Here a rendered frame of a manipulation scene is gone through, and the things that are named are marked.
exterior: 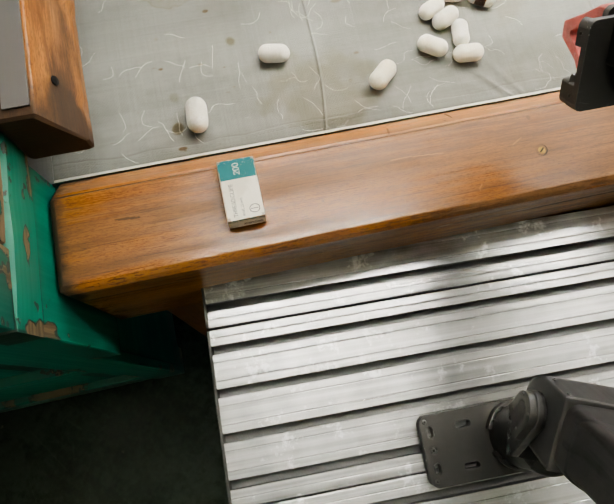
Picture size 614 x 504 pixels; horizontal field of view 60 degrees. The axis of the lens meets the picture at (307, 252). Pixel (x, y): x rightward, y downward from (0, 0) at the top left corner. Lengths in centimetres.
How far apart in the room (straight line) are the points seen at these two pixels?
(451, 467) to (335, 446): 12
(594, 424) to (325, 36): 45
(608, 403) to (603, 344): 20
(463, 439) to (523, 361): 11
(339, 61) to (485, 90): 16
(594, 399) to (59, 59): 52
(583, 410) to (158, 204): 39
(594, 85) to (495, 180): 14
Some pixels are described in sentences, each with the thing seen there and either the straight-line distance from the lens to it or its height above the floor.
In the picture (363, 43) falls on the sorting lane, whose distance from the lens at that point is 62.
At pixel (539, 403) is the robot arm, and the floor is 81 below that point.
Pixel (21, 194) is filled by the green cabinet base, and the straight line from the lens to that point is 50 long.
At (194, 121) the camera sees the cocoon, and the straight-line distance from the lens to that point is 55.
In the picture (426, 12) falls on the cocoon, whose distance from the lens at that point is 64.
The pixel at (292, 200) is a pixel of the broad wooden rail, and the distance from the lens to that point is 50.
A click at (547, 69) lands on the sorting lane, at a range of 67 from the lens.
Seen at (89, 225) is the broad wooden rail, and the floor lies 76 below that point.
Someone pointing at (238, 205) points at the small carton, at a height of 79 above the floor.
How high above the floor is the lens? 124
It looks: 75 degrees down
